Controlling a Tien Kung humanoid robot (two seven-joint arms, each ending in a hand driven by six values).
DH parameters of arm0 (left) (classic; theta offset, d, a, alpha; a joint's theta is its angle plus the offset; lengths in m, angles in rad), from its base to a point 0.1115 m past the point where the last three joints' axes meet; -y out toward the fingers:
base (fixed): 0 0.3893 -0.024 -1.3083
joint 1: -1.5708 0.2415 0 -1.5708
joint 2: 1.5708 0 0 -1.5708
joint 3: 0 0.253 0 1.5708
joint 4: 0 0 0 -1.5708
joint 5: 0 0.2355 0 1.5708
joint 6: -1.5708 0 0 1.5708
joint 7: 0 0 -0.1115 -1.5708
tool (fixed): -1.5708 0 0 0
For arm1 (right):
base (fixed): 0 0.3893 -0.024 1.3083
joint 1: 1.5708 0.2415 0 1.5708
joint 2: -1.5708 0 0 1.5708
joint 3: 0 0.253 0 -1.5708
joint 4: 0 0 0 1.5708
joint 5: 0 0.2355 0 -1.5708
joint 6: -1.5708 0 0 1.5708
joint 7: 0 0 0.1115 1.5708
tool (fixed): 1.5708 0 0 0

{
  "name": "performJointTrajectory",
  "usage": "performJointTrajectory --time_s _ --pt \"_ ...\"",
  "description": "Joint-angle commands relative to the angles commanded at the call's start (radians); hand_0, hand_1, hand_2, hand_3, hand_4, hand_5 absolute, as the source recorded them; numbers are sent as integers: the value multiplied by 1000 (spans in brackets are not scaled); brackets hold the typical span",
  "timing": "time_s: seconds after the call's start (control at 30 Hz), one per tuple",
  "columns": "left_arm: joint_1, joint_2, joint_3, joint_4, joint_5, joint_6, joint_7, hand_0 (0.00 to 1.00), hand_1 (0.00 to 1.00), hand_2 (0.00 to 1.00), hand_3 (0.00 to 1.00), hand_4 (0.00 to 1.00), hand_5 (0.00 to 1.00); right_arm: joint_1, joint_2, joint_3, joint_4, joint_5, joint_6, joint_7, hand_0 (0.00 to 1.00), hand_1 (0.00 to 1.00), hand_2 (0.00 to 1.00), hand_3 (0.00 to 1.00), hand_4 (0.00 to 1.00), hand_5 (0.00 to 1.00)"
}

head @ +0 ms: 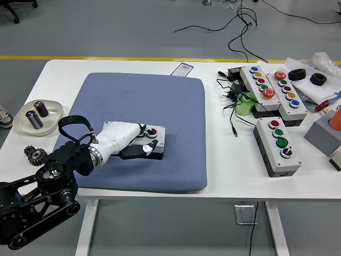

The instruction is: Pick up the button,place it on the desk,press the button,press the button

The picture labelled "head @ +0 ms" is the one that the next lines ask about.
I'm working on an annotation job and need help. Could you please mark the black plug with cord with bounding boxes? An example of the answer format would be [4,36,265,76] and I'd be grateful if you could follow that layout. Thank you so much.
[216,70,257,139]

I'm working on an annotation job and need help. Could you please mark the grey block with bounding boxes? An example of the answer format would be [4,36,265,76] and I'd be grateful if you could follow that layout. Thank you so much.
[303,110,341,158]

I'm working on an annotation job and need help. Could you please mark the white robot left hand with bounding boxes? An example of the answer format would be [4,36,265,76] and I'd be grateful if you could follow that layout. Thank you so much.
[91,121,160,164]

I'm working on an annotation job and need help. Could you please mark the small white and black box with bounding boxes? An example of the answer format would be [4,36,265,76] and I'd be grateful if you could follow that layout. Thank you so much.
[329,146,341,172]

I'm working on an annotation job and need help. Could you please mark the black office chair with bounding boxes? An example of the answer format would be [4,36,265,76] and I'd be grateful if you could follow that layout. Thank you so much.
[0,0,38,24]

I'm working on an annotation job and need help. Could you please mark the black foam ring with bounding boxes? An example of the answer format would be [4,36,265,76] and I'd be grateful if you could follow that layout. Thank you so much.
[288,68,307,81]
[309,73,327,87]

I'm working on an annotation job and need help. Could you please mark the black hanging cable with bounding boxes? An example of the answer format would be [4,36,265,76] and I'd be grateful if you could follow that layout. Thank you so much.
[249,201,260,256]

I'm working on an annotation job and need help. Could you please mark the dark brown cylindrical capacitor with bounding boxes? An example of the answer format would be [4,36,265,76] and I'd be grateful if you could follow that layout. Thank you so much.
[33,100,48,117]
[25,109,43,130]

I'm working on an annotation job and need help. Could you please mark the beige shallow dish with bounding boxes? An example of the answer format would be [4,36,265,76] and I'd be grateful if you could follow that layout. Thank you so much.
[12,99,64,137]

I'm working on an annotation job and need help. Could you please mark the white table leg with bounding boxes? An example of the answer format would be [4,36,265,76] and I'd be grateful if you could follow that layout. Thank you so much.
[265,201,290,256]
[75,198,100,256]

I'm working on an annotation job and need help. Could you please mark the clear bubble wrap bag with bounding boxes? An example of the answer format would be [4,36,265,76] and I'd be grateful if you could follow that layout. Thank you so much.
[303,52,341,78]

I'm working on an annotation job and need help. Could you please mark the grey three-button control box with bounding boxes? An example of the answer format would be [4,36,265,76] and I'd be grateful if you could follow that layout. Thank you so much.
[103,121,166,161]

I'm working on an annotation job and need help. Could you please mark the metal bracket under table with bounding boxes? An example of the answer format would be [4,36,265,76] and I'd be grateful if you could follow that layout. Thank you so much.
[234,204,258,226]

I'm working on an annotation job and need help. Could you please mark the grey box with selector switch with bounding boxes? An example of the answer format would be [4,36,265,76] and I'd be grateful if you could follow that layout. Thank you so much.
[252,117,302,178]

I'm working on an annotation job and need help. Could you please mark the orange cylinder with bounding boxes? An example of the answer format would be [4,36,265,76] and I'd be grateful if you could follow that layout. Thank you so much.
[328,109,341,131]

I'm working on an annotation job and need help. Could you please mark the grey and white shoe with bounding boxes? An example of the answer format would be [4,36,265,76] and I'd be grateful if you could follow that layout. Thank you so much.
[0,103,14,128]

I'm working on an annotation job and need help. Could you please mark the grey five-button box, mushroom end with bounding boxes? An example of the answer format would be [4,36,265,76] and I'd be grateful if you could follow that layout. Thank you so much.
[266,70,308,127]

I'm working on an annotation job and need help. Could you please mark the black floor cable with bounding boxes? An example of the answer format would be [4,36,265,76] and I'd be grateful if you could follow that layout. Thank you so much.
[173,0,259,64]

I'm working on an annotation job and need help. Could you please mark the black steel gear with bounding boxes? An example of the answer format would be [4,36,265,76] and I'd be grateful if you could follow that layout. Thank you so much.
[23,146,48,167]

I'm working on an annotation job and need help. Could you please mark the grey five-button box, blue end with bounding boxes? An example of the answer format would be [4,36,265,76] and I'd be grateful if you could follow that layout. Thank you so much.
[239,65,282,118]

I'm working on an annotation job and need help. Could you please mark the purple barcode label tag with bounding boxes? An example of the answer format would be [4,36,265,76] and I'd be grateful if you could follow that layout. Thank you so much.
[170,62,194,77]

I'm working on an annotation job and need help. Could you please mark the red knob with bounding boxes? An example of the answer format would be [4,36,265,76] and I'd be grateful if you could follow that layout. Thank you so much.
[314,101,330,113]

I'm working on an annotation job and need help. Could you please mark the blue-grey cushion mat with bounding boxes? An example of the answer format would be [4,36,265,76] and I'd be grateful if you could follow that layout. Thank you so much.
[53,72,208,194]

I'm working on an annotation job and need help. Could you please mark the black power adapter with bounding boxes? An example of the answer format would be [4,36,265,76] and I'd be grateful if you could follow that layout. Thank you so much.
[226,66,246,82]

